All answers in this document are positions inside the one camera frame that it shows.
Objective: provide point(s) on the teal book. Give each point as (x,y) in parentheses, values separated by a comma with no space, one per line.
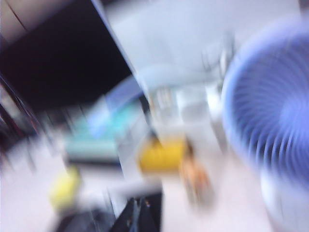
(91,148)

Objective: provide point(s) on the black AOC computer monitor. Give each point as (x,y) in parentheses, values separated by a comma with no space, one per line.
(60,60)

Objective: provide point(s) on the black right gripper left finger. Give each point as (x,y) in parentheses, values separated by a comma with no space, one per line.
(130,220)

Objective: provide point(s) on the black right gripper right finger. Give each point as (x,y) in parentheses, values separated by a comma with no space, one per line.
(147,221)

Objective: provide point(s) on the white partition panel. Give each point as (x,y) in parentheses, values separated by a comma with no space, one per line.
(169,36)

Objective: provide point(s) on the white round desk fan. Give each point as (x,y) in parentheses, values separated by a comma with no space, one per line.
(277,108)

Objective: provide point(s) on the white desk organizer box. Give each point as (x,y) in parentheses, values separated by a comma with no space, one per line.
(193,110)

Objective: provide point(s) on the yellow rectangular block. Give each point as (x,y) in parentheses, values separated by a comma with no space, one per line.
(161,155)

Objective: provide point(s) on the black flat board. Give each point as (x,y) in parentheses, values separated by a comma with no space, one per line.
(94,162)

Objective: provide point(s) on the yellow cleaning sponge green base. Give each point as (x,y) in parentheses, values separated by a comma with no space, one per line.
(64,187)

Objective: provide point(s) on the orange-haired anime figurine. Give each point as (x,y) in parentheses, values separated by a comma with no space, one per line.
(193,174)

